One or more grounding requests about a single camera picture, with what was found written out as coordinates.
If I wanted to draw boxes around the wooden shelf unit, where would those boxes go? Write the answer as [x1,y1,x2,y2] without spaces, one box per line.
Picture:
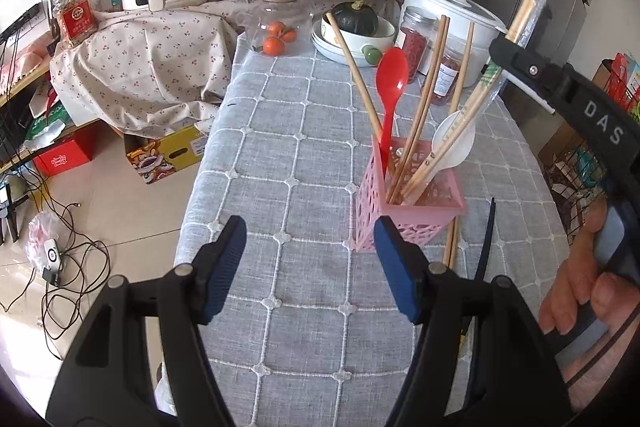
[0,52,57,168]

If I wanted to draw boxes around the white ceramic bowl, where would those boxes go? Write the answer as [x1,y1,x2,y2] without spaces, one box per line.
[320,13,396,54]

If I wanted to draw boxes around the white plastic spoon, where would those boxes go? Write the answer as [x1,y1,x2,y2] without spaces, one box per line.
[415,111,476,188]

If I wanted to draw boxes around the person's right hand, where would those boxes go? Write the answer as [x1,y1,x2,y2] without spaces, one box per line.
[537,202,640,414]

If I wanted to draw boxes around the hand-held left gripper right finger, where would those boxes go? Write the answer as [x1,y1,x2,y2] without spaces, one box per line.
[372,214,573,427]

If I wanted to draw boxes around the wooden chopsticks pair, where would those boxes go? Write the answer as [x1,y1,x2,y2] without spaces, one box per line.
[400,0,556,205]

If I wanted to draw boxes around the printed cardboard box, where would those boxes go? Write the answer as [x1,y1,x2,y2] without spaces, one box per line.
[125,122,213,185]

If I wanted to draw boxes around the clear jar of goji berries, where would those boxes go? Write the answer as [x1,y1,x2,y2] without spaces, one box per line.
[397,6,439,85]

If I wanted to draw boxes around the stacked white bowls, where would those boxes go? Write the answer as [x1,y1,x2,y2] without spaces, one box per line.
[311,19,397,66]

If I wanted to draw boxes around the red label snack jar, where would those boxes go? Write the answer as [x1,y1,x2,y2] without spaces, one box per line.
[52,0,99,46]

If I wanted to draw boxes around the white small device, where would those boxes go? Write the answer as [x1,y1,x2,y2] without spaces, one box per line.
[41,239,64,273]

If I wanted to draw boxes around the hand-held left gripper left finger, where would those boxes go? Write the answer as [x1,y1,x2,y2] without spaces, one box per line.
[45,214,248,427]

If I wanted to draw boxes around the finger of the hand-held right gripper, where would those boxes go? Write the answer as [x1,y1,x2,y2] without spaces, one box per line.
[488,35,572,114]

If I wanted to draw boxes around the glass jar with wooden lid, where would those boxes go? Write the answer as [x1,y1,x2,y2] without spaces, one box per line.
[240,0,313,58]

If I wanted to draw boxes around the black chopstick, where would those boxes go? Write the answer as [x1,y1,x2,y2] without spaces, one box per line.
[460,198,497,343]

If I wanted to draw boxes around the red gift box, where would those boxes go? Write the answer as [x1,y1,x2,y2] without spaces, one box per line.
[32,127,101,178]

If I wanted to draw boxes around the black wire storage rack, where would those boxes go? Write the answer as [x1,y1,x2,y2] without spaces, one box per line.
[542,142,610,268]

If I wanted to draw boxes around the white electric cooking pot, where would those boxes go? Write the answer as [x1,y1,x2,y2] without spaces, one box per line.
[402,0,509,78]

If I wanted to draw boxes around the pink lattice utensil holder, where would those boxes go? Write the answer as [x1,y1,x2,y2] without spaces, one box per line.
[354,134,468,254]

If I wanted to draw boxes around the dark green kabocha squash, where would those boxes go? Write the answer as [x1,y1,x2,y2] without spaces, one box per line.
[331,0,380,36]

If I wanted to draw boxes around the cherry print draped cloth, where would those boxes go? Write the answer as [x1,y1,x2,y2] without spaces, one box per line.
[50,0,261,140]

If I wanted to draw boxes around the red plastic spoon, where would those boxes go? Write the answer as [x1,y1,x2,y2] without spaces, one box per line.
[375,47,410,172]

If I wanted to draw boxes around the wooden chopstick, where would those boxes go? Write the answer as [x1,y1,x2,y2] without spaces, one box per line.
[441,216,457,270]
[326,12,385,138]
[387,14,451,202]
[446,214,462,270]
[395,22,476,202]

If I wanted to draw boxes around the green plastic package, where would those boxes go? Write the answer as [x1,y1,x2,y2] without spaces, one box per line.
[25,104,77,152]

